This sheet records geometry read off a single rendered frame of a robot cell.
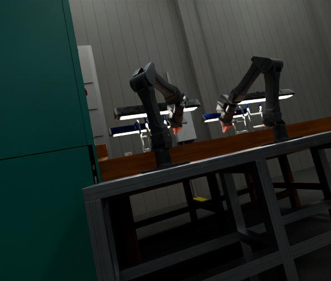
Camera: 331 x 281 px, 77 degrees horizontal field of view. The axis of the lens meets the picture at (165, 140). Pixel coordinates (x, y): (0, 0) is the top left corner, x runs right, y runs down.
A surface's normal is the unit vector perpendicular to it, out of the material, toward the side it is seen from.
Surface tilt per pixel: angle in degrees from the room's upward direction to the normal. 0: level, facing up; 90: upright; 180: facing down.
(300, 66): 90
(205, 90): 90
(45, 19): 90
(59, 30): 90
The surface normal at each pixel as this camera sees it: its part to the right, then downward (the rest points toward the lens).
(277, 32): 0.22, -0.16
